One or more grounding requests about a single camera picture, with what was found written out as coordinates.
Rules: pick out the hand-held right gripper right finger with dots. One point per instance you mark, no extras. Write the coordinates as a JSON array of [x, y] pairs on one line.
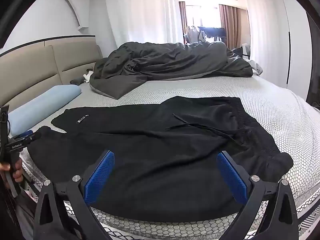
[[231, 177]]

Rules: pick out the light blue pillow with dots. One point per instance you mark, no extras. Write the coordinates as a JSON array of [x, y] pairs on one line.
[[50, 100]]

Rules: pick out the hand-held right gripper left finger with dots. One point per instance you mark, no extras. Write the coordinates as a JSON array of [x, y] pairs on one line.
[[100, 177]]

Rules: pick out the bed with honeycomb cover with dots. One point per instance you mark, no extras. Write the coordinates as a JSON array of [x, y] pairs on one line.
[[275, 110]]

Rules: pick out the hanging grey garment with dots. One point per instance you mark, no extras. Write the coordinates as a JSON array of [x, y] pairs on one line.
[[192, 33]]

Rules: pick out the brown curtain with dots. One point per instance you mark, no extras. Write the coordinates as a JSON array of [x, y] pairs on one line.
[[233, 27], [183, 17]]

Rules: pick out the grey white plush toy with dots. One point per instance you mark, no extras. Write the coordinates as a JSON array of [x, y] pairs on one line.
[[86, 77]]

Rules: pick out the white wardrobe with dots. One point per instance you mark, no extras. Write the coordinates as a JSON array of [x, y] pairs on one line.
[[292, 17]]

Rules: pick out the person's left hand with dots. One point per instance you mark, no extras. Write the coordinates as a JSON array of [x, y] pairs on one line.
[[17, 172]]

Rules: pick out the beige padded headboard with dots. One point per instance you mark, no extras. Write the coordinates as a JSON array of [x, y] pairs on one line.
[[30, 75]]

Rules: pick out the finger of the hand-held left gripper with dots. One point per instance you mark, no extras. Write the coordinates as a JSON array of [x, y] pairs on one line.
[[28, 133]]

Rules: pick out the hanging blue cloth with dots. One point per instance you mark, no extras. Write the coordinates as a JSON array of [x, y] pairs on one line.
[[212, 31]]

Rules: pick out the dark grey duvet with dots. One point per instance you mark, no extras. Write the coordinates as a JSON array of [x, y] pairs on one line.
[[170, 60]]

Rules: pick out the black pants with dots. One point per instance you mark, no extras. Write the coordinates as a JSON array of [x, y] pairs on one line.
[[150, 155]]

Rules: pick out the light grey cloth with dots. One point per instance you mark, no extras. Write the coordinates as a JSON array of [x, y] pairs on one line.
[[256, 67]]

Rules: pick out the white sheer curtain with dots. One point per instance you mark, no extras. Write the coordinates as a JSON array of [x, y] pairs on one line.
[[142, 12], [260, 30]]

